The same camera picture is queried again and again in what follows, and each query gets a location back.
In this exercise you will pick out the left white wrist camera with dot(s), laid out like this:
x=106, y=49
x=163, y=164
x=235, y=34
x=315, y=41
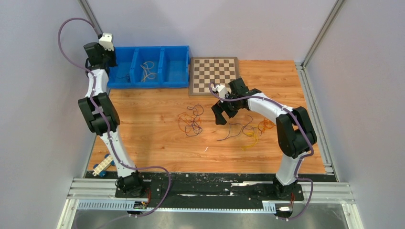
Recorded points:
x=106, y=41

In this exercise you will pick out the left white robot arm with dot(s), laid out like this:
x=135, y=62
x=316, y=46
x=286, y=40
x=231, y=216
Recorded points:
x=102, y=118

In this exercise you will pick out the white toy car blue wheels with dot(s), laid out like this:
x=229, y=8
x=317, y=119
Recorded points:
x=101, y=168

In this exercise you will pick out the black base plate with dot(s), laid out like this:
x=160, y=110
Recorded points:
x=206, y=190

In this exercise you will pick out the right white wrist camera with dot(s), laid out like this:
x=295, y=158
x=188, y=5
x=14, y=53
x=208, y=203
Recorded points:
x=219, y=91

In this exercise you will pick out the blue three-compartment bin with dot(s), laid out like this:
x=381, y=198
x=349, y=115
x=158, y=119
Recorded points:
x=150, y=67

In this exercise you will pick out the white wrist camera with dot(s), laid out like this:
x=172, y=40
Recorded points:
x=219, y=91
x=106, y=41

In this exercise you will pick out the aluminium frame rail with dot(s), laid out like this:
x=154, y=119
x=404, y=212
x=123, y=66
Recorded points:
x=98, y=194

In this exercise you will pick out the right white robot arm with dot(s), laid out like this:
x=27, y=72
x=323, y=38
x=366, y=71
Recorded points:
x=295, y=133

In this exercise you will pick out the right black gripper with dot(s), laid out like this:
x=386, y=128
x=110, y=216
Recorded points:
x=218, y=111

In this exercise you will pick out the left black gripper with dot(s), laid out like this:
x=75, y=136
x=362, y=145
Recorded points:
x=112, y=54

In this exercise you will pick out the wooden chessboard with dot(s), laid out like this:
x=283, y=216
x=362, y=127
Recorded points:
x=204, y=70

